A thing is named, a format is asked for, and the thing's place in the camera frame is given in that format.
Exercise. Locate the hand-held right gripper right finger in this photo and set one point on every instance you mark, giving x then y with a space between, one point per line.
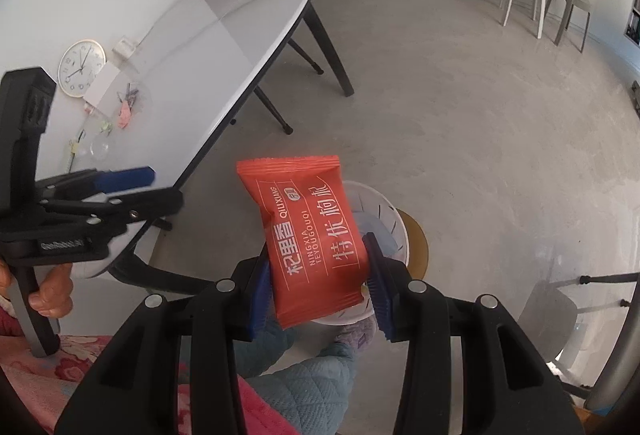
379 287

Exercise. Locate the blue quilted trouser leg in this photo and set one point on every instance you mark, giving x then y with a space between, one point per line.
300 380

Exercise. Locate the grey chair with metal frame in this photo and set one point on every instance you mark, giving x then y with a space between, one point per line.
550 315

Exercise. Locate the person's left hand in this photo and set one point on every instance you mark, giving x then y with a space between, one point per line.
50 292

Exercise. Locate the yellow binder clip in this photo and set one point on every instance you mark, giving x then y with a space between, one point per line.
74 147

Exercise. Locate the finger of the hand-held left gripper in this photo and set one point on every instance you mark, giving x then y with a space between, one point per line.
150 205
125 178

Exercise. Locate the clear plastic piece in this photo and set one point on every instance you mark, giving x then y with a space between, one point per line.
100 148

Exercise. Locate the black table legs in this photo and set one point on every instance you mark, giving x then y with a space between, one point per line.
330 55

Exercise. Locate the open bookshelf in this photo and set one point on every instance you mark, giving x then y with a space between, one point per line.
634 22

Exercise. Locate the white waste bin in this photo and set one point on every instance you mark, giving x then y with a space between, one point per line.
385 210

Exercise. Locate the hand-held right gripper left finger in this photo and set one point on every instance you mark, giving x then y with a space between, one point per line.
260 300

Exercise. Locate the pink floral garment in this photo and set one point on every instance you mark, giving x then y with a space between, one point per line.
40 370

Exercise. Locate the white card box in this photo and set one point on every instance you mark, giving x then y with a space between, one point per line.
102 86

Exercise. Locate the purple slipper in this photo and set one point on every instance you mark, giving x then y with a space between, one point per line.
357 335

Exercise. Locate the red snack packet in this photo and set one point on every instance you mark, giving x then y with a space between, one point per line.
305 235

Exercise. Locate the crushed blue white carton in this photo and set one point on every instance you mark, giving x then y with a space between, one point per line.
131 92

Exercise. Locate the round wooden stool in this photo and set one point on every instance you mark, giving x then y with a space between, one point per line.
417 240

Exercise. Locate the upright vacuum cleaner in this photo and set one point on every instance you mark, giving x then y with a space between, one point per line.
635 92

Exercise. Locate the round white wall clock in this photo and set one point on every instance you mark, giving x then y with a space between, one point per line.
82 67

